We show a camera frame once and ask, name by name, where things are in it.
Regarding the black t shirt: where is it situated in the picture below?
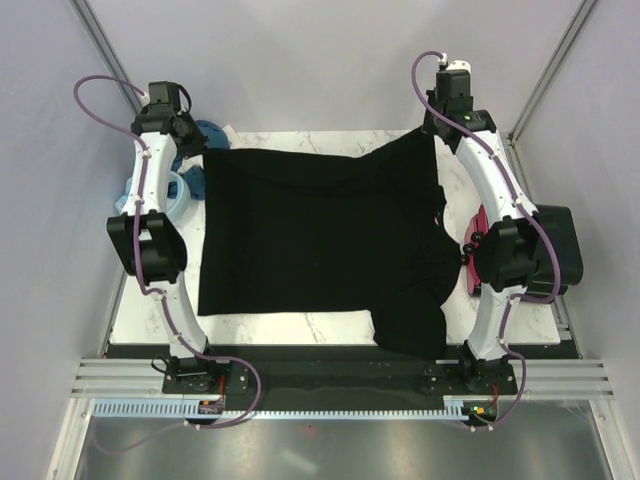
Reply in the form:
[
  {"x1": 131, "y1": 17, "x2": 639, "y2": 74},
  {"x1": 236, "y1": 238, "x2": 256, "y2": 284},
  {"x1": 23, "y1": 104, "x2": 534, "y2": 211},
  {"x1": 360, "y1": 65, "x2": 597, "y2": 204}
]
[{"x1": 198, "y1": 130, "x2": 461, "y2": 360}]

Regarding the black and pink drawer box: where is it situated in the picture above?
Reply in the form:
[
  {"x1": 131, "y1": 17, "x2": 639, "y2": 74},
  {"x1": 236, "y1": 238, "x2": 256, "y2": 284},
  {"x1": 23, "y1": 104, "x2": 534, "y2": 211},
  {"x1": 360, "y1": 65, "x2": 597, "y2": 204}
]
[{"x1": 461, "y1": 205, "x2": 584, "y2": 303}]

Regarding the blue t shirt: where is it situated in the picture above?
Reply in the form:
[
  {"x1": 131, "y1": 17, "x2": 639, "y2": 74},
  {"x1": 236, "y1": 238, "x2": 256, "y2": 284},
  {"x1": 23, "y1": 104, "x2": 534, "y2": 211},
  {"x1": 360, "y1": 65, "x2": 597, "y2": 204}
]
[{"x1": 171, "y1": 120, "x2": 231, "y2": 201}]

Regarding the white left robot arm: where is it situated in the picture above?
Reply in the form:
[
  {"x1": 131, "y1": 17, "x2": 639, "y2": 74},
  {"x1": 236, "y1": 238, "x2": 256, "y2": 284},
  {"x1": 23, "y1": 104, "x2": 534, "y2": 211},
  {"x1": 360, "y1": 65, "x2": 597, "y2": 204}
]
[{"x1": 107, "y1": 103, "x2": 208, "y2": 360}]

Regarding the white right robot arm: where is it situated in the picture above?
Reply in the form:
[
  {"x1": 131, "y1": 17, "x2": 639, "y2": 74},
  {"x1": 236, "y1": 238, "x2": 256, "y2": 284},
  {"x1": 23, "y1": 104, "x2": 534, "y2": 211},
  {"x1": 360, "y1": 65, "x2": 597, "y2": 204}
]
[{"x1": 419, "y1": 90, "x2": 561, "y2": 394}]

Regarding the white t shirt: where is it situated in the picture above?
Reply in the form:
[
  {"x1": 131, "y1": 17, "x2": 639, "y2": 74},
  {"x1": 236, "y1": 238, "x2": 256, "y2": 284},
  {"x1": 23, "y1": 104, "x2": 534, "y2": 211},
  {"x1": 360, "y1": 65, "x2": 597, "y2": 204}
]
[{"x1": 171, "y1": 120, "x2": 241, "y2": 173}]

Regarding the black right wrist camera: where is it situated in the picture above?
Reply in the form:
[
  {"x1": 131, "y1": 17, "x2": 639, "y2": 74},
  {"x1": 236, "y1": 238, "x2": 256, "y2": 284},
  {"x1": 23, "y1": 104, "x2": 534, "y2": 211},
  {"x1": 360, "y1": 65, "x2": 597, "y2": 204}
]
[{"x1": 435, "y1": 60, "x2": 473, "y2": 116}]

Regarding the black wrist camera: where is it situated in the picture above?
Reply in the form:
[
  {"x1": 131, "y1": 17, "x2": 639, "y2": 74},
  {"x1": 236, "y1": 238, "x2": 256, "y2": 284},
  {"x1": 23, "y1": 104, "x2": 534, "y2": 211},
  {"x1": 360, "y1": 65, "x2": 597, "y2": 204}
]
[
  {"x1": 435, "y1": 60, "x2": 473, "y2": 116},
  {"x1": 148, "y1": 81, "x2": 192, "y2": 112}
]

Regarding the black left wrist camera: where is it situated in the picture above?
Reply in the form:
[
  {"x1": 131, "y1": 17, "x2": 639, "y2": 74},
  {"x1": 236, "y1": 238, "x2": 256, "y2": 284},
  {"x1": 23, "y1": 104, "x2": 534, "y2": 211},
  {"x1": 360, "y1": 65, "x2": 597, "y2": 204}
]
[{"x1": 148, "y1": 81, "x2": 192, "y2": 112}]

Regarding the light blue ring toy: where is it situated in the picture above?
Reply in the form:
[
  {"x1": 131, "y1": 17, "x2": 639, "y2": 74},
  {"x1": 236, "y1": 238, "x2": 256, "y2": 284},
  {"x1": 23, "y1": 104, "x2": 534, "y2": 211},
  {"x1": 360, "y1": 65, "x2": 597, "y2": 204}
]
[{"x1": 115, "y1": 172, "x2": 191, "y2": 223}]

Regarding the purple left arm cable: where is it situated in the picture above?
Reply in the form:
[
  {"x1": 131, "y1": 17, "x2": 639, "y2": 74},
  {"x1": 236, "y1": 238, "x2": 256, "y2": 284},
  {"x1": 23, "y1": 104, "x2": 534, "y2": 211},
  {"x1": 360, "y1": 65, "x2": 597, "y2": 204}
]
[{"x1": 73, "y1": 74, "x2": 264, "y2": 454}]

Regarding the aluminium frame rail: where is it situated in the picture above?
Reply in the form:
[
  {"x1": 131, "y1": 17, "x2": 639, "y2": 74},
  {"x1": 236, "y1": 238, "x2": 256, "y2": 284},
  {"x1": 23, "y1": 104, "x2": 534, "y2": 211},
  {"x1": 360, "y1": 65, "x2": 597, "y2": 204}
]
[{"x1": 72, "y1": 359, "x2": 613, "y2": 400}]

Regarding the white slotted cable duct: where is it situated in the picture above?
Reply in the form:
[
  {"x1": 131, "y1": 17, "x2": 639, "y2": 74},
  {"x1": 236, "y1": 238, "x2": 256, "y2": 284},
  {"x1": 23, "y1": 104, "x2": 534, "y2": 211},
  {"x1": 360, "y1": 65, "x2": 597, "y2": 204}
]
[{"x1": 93, "y1": 398, "x2": 473, "y2": 421}]

